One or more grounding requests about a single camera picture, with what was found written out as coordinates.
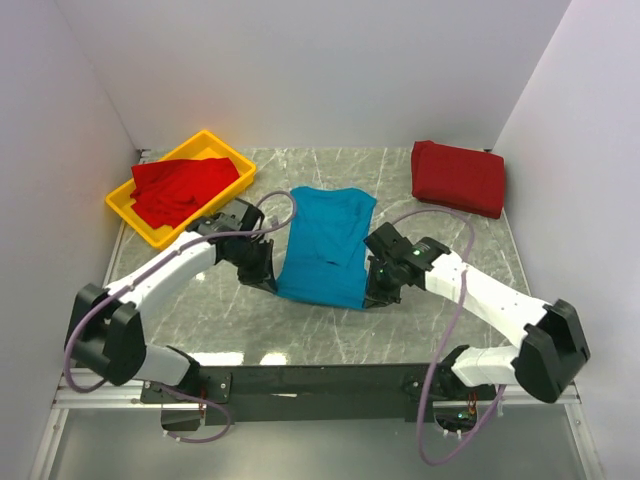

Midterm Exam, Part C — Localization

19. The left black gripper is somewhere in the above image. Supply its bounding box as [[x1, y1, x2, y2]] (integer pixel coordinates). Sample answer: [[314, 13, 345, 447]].
[[225, 237, 277, 293]]

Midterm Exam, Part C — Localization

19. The blue t shirt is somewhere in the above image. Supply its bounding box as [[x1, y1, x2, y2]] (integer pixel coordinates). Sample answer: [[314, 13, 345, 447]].
[[277, 186, 376, 310]]

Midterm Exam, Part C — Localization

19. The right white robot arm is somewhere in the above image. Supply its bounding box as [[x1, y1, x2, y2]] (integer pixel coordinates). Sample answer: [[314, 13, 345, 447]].
[[366, 247, 590, 403]]

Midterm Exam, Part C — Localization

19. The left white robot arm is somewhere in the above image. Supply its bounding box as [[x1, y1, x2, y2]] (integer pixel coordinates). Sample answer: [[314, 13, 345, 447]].
[[63, 230, 276, 402]]

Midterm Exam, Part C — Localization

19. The black base beam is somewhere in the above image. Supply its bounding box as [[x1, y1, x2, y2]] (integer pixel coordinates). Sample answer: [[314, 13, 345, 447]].
[[139, 362, 501, 427]]

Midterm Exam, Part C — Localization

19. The red t shirt in tray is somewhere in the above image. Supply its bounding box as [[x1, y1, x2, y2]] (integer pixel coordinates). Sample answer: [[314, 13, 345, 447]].
[[130, 158, 239, 229]]

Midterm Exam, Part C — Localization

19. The yellow plastic tray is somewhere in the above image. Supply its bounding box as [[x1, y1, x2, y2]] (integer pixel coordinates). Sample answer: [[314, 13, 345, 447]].
[[105, 130, 257, 250]]

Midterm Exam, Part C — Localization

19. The folded dark red shirt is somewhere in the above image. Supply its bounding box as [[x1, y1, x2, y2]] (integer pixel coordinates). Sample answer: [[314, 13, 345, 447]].
[[411, 141, 506, 219]]

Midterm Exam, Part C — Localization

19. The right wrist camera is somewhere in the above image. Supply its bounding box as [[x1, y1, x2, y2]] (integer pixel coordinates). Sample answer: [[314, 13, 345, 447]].
[[364, 222, 451, 271]]

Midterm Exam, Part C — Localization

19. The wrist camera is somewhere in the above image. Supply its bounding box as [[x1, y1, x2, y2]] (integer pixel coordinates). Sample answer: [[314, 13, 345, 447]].
[[364, 222, 451, 271], [186, 198, 265, 236]]

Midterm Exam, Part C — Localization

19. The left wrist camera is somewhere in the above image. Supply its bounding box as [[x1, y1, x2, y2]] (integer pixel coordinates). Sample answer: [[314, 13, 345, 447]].
[[186, 198, 265, 236]]

